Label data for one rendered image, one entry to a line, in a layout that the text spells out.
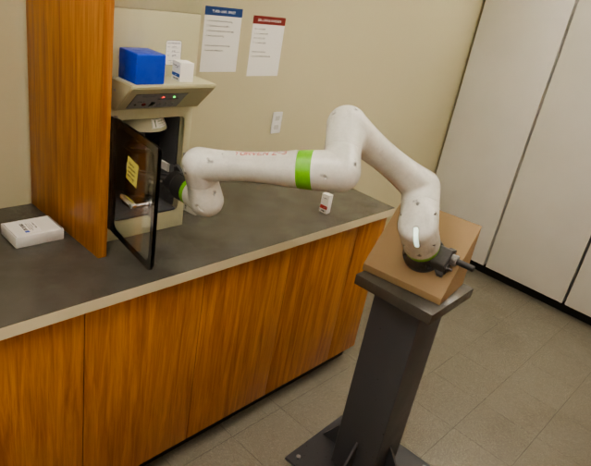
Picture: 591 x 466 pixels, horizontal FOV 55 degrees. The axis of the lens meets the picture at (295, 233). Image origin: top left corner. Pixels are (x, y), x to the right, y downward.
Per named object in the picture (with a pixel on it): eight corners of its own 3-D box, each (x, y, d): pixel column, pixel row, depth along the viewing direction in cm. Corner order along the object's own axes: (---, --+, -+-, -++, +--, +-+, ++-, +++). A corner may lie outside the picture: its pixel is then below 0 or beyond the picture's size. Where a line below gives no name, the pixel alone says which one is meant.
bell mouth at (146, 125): (104, 118, 198) (105, 104, 196) (148, 116, 211) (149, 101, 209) (132, 134, 188) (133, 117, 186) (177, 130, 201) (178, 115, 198)
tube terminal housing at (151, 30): (70, 214, 211) (70, -7, 179) (146, 201, 234) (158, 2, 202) (105, 242, 197) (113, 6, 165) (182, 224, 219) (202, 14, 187)
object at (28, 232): (0, 234, 190) (0, 223, 188) (48, 225, 201) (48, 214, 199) (16, 249, 183) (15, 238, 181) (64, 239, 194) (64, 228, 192)
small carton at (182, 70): (171, 78, 185) (172, 59, 183) (184, 78, 189) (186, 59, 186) (178, 81, 182) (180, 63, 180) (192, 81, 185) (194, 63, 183)
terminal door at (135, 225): (112, 230, 195) (116, 116, 178) (152, 272, 174) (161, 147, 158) (110, 230, 194) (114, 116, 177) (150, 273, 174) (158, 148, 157)
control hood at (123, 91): (109, 108, 177) (110, 76, 173) (193, 104, 200) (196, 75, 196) (129, 118, 170) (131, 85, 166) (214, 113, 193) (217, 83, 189)
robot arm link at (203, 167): (296, 196, 166) (303, 176, 175) (293, 163, 159) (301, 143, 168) (179, 190, 173) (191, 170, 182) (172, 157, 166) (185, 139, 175)
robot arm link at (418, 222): (442, 223, 201) (437, 195, 185) (440, 263, 194) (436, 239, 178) (405, 223, 205) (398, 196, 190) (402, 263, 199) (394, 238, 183)
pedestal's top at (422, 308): (470, 297, 214) (474, 288, 212) (429, 325, 191) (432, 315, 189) (400, 261, 231) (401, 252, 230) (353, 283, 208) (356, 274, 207)
